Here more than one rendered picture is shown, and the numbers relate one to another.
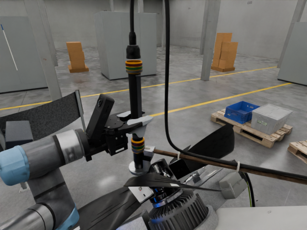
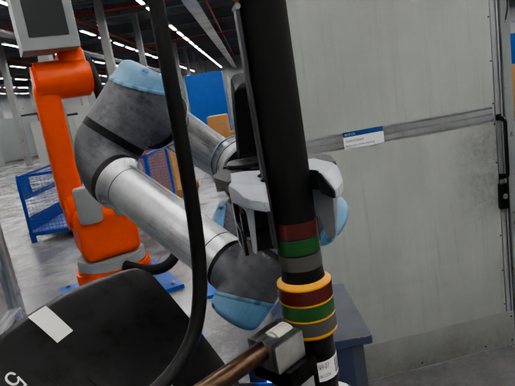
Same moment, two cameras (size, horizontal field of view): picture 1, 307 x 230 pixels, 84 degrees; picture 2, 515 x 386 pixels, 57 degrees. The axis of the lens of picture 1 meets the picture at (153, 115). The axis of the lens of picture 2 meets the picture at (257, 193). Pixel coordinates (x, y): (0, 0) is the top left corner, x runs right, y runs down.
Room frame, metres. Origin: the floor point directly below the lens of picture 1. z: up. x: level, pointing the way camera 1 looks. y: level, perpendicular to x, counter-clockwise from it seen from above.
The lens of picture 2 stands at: (0.60, -0.27, 1.57)
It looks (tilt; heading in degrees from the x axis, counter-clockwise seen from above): 12 degrees down; 119
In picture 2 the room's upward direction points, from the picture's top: 9 degrees counter-clockwise
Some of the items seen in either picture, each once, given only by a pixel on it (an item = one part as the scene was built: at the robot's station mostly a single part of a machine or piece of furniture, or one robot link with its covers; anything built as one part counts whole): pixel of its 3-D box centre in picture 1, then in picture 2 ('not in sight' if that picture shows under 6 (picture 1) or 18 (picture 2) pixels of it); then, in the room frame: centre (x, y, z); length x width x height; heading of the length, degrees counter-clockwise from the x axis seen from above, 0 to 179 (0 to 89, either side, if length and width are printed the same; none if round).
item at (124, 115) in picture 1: (131, 120); (325, 202); (0.47, 0.07, 1.48); 0.09 x 0.03 x 0.06; 137
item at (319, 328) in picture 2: (138, 147); (309, 317); (0.46, 0.05, 1.39); 0.04 x 0.04 x 0.01
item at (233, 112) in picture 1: (242, 112); not in sight; (3.10, -1.78, 0.25); 0.60 x 0.41 x 0.22; 125
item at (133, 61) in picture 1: (134, 66); not in sight; (0.46, 0.05, 1.65); 0.04 x 0.04 x 0.03
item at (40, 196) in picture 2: not in sight; (69, 195); (-5.32, 4.62, 0.49); 1.27 x 0.88 x 0.98; 118
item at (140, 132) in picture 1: (141, 128); (253, 217); (0.43, 0.04, 1.48); 0.09 x 0.03 x 0.06; 117
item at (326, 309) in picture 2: (138, 144); (306, 302); (0.46, 0.05, 1.40); 0.04 x 0.04 x 0.01
